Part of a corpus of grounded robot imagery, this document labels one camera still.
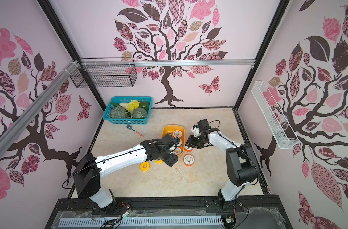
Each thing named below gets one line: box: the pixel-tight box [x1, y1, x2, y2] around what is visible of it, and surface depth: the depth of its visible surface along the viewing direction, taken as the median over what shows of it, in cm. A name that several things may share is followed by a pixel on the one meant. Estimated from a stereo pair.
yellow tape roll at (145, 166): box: [139, 161, 151, 173], surface depth 88 cm
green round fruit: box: [138, 100, 150, 113], surface depth 113 cm
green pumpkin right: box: [132, 107, 148, 119], surface depth 106 cm
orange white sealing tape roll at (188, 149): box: [184, 145, 194, 153], surface depth 96 cm
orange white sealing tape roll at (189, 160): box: [183, 154, 195, 167], surface depth 91 cm
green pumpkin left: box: [111, 105, 127, 119], surface depth 105 cm
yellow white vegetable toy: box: [118, 99, 141, 112], surface depth 115 cm
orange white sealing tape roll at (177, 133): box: [172, 129, 183, 139], surface depth 105 cm
